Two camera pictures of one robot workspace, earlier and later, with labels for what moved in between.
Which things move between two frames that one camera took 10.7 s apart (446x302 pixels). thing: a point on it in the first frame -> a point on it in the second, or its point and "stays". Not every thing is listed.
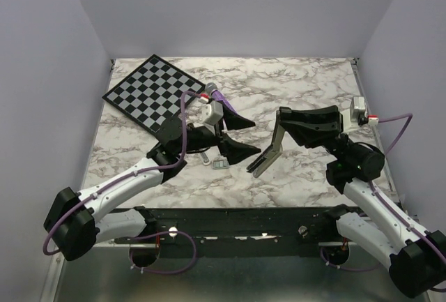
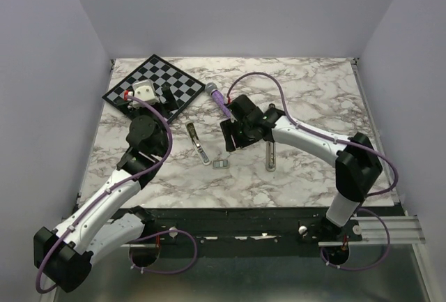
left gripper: (233, 150) -> (171, 104)
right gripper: (314, 127) -> (226, 126)
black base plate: (247, 232) stays
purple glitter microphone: (212, 88) stays
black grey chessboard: (152, 92) stays
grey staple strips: (220, 164) stays
